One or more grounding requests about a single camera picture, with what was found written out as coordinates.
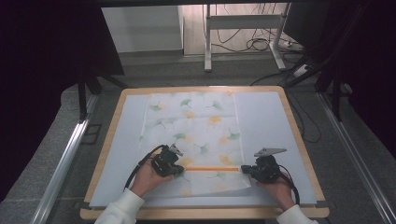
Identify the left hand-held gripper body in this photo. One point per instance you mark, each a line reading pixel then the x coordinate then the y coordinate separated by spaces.
pixel 165 163

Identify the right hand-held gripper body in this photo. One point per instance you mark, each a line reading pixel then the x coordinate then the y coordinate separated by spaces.
pixel 264 169

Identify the leaf print pillowcase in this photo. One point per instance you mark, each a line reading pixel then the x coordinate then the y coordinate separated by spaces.
pixel 193 133

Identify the person's left hand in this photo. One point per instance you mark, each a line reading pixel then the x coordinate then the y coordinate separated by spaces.
pixel 146 180

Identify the person's right hand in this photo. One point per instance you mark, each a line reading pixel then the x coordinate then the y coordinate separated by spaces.
pixel 278 191

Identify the white table mat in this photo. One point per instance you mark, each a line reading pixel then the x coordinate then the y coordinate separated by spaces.
pixel 264 118

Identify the dark floor socket plate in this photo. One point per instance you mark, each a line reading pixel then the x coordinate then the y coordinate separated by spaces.
pixel 91 133

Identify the black metal stand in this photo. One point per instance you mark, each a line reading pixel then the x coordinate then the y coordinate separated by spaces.
pixel 82 99
pixel 335 99

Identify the white power strip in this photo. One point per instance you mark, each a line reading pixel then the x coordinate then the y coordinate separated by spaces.
pixel 301 70
pixel 291 46

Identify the white cabinet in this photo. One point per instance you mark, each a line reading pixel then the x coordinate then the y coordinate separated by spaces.
pixel 140 28

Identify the black curtain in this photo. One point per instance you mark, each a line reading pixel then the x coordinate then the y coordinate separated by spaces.
pixel 40 77
pixel 370 62

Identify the aluminium rail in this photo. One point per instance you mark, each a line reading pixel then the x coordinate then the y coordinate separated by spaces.
pixel 358 161
pixel 62 168

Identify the white desk frame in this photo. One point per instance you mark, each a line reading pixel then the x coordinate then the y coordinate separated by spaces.
pixel 243 21

